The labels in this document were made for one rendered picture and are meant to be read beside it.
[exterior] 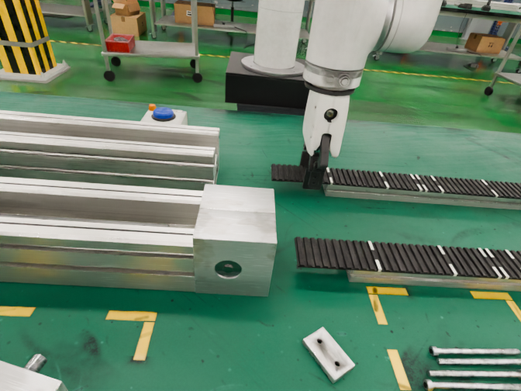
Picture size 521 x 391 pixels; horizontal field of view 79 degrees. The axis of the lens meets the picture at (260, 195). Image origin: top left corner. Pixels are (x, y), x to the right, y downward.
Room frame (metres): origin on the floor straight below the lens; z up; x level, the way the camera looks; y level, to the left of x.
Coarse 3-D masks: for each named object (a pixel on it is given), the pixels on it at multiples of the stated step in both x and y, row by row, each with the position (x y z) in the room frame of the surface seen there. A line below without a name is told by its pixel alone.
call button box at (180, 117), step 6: (150, 114) 0.60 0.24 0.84; (174, 114) 0.61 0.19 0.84; (180, 114) 0.62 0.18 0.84; (186, 114) 0.63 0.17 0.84; (144, 120) 0.57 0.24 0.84; (150, 120) 0.57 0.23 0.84; (156, 120) 0.58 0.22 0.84; (162, 120) 0.57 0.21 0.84; (168, 120) 0.58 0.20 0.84; (174, 120) 0.58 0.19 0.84; (180, 120) 0.59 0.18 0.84; (186, 120) 0.62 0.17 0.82
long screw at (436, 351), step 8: (432, 352) 0.19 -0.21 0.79; (440, 352) 0.19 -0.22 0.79; (448, 352) 0.19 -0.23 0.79; (456, 352) 0.19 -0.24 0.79; (464, 352) 0.19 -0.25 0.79; (472, 352) 0.20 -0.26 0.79; (480, 352) 0.20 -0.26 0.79; (488, 352) 0.20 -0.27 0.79; (496, 352) 0.20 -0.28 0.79; (504, 352) 0.20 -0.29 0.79; (512, 352) 0.20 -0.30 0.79
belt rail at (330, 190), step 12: (336, 192) 0.47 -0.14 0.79; (348, 192) 0.47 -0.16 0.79; (360, 192) 0.48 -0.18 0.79; (372, 192) 0.48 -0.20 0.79; (384, 192) 0.48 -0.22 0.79; (396, 192) 0.48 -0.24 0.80; (408, 192) 0.48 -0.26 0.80; (420, 192) 0.48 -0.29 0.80; (432, 192) 0.48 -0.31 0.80; (444, 204) 0.49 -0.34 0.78; (456, 204) 0.49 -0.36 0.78; (468, 204) 0.49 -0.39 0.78; (480, 204) 0.49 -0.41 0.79; (492, 204) 0.49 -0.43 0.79; (504, 204) 0.49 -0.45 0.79; (516, 204) 0.50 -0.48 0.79
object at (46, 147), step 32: (0, 128) 0.47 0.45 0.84; (32, 128) 0.48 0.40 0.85; (64, 128) 0.48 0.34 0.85; (96, 128) 0.48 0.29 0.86; (128, 128) 0.49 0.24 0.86; (160, 128) 0.50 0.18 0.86; (192, 128) 0.51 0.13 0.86; (0, 160) 0.40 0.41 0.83; (32, 160) 0.41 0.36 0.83; (64, 160) 0.41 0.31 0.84; (96, 160) 0.41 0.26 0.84; (128, 160) 0.43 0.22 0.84; (160, 160) 0.43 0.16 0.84; (192, 160) 0.42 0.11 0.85
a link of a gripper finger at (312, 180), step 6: (306, 168) 0.46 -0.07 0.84; (312, 168) 0.44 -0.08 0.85; (306, 174) 0.45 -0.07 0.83; (312, 174) 0.45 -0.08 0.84; (318, 174) 0.45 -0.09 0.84; (306, 180) 0.45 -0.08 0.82; (312, 180) 0.45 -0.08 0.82; (318, 180) 0.45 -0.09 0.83; (306, 186) 0.45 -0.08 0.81; (312, 186) 0.45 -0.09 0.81; (318, 186) 0.46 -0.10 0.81
